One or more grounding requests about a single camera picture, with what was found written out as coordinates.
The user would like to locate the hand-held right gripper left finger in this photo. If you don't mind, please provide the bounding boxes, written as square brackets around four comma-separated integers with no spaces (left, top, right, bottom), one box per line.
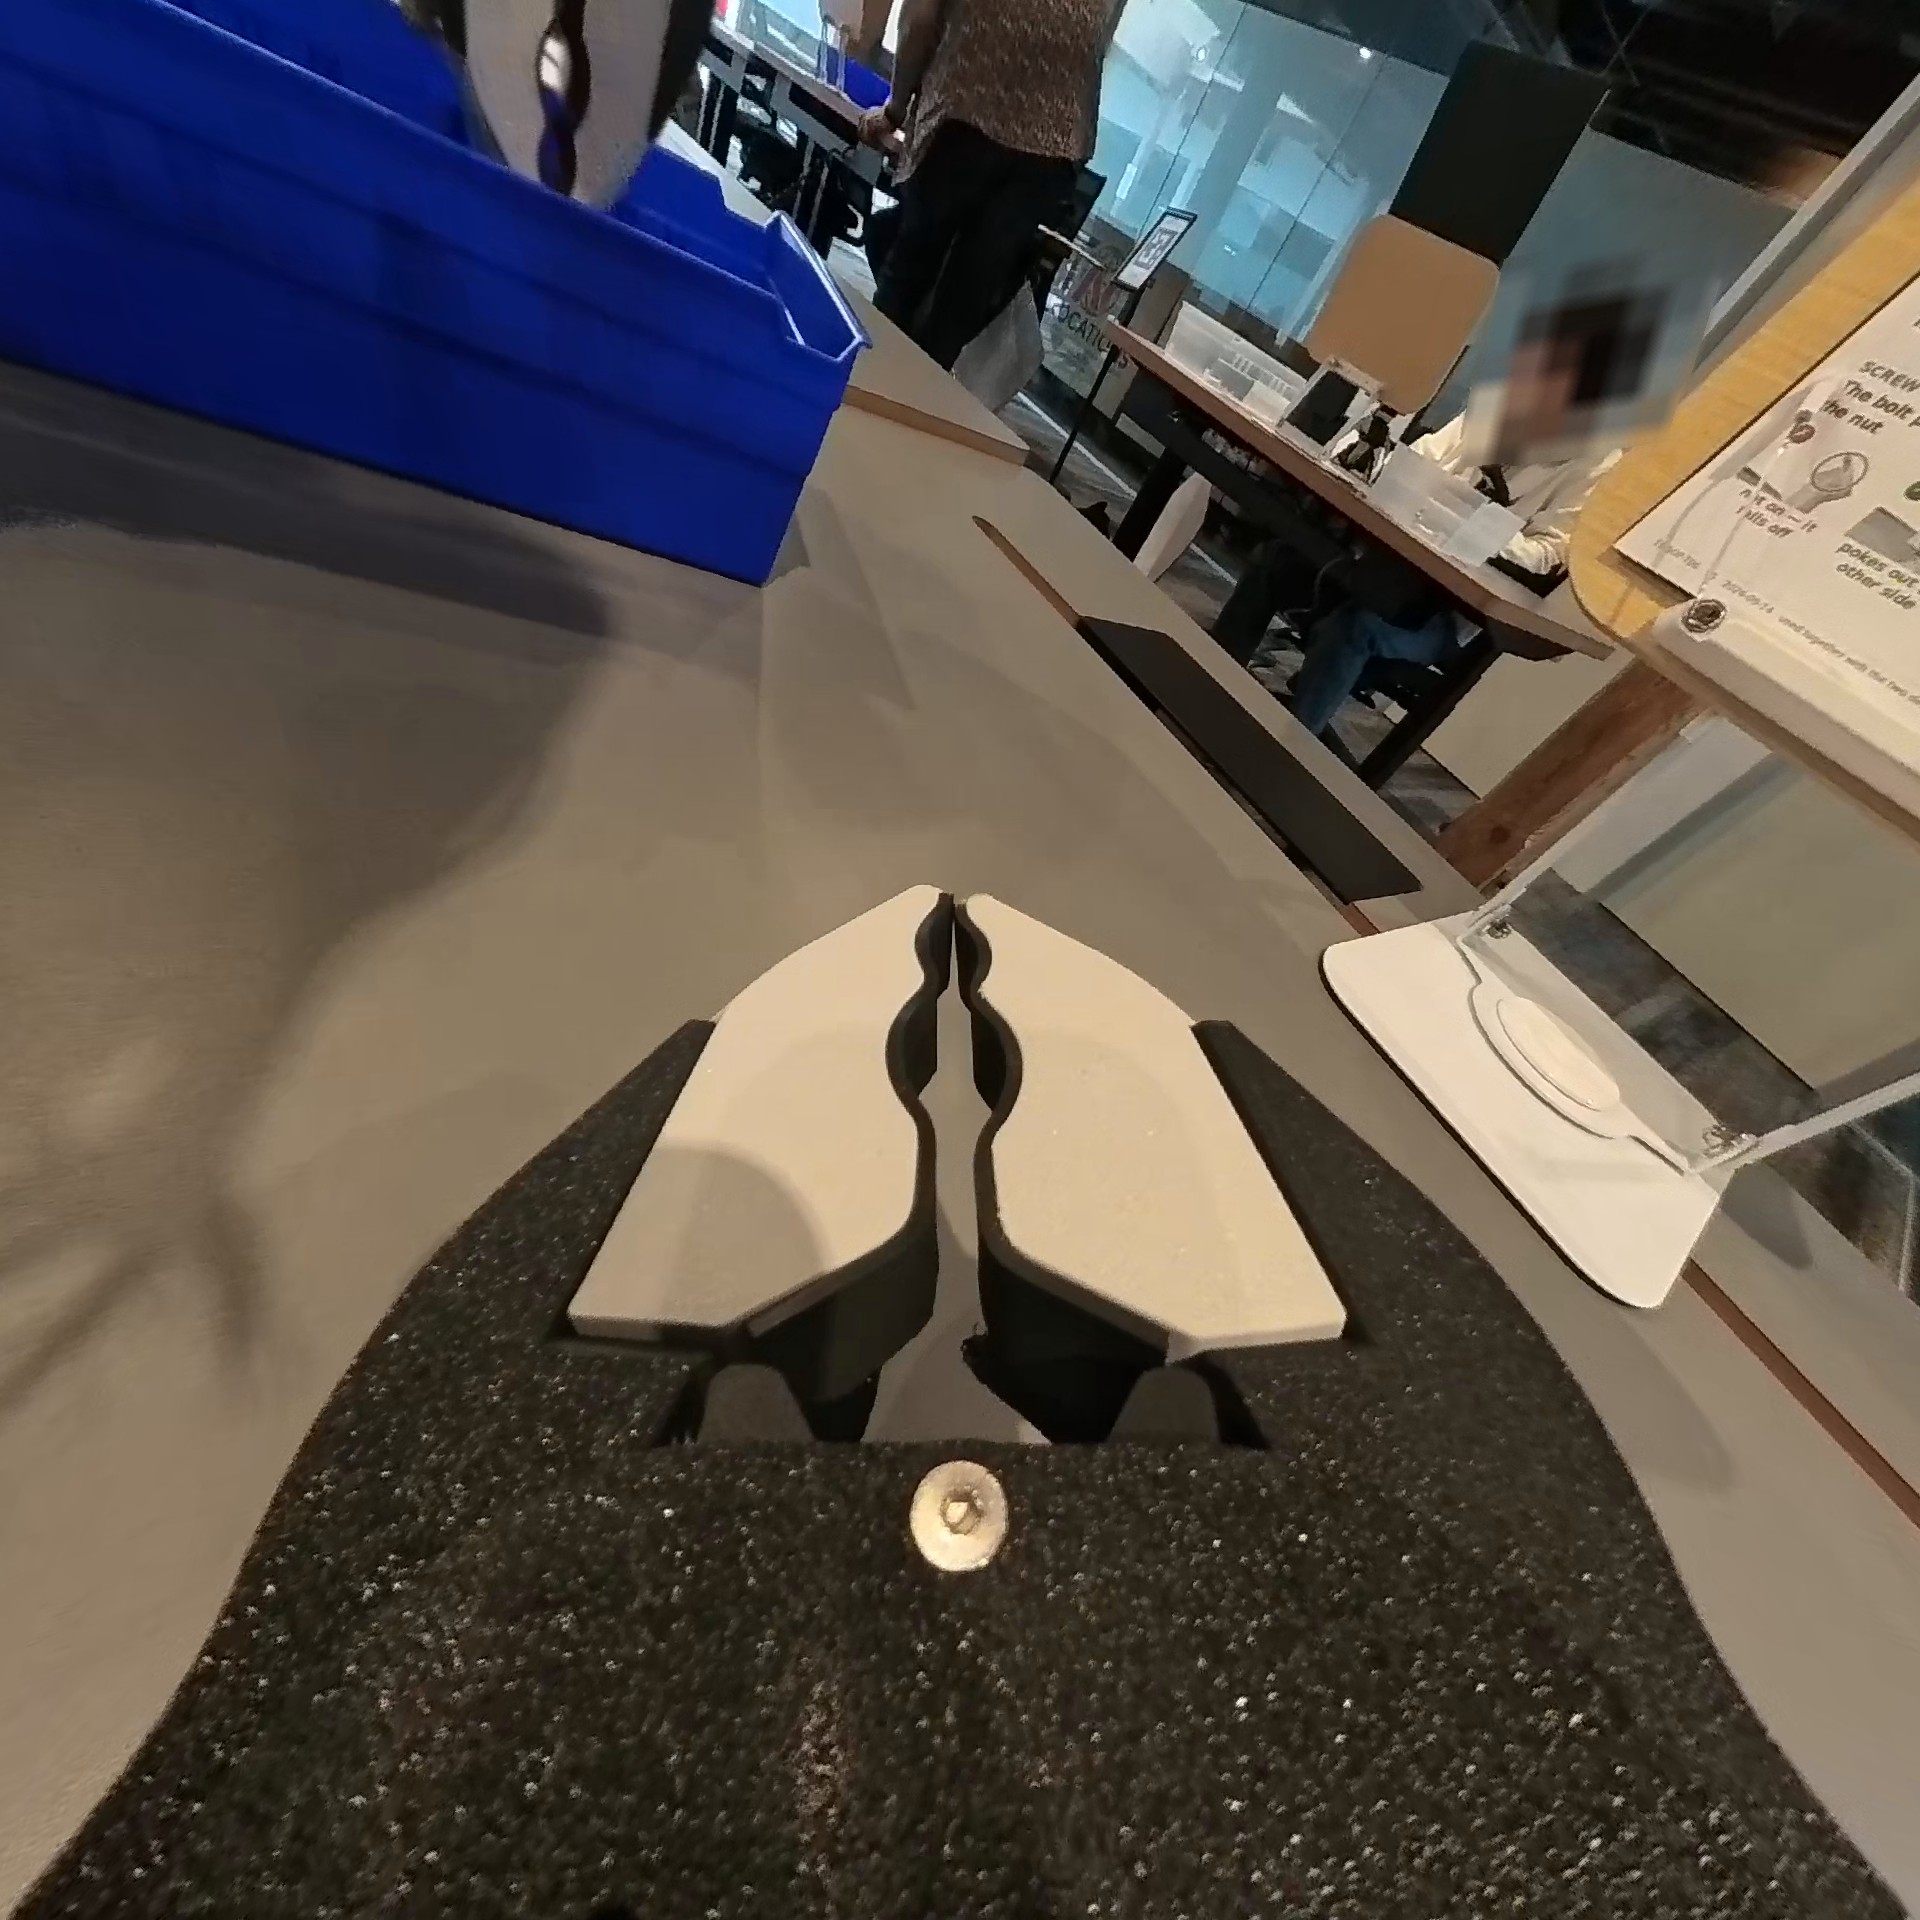
[567,883,963,1426]

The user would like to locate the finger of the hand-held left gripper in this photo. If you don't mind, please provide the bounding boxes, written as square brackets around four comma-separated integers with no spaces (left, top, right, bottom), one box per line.
[575,0,681,207]
[450,0,579,195]

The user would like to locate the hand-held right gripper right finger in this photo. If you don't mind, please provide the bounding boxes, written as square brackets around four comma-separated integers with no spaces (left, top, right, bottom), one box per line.
[959,889,1354,1432]

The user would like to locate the blue plastic bin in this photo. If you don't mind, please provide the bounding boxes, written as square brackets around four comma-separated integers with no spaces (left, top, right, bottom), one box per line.
[0,0,876,590]

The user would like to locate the dark office desk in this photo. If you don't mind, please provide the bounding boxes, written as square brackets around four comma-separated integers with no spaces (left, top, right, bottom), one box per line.
[698,22,910,265]

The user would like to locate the instruction sign stand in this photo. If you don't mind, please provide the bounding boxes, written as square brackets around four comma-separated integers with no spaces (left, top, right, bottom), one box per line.
[1320,255,1920,1309]

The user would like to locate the translucent plastic bag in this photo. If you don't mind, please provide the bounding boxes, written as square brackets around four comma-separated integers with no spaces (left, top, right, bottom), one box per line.
[951,281,1052,414]

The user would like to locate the white panel leg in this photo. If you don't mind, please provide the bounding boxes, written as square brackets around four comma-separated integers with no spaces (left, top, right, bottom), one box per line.
[1131,477,1211,583]

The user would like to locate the clear plastic container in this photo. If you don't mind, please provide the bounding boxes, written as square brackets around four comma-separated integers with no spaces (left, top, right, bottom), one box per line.
[1177,334,1306,409]
[1371,441,1521,560]

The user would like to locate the wooden top office table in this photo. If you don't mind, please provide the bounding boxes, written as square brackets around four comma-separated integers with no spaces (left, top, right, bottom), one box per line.
[1102,321,1618,798]

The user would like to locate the brown board sign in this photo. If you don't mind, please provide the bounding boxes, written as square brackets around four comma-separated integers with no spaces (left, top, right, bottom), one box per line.
[1311,215,1504,409]

